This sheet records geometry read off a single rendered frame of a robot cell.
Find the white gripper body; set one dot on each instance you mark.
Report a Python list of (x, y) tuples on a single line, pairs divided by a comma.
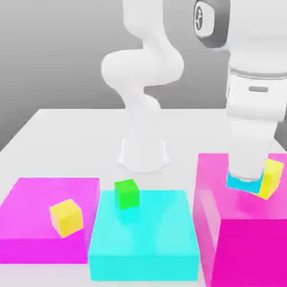
[(248, 105)]

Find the small cyan cube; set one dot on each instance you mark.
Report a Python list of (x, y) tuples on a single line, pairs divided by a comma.
[(244, 186)]

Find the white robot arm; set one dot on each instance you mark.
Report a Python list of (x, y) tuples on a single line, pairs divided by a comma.
[(143, 67)]

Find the small yellow cube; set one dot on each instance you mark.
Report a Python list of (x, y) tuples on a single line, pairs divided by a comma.
[(272, 177), (67, 218)]

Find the small green cube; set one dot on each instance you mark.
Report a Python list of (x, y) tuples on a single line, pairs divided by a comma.
[(126, 195)]

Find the large pink box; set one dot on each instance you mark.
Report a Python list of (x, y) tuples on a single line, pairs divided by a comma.
[(246, 246)]

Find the large cyan box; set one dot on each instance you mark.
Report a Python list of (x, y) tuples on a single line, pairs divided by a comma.
[(145, 242)]

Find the large magenta box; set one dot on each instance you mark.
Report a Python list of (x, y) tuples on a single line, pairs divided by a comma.
[(33, 213)]

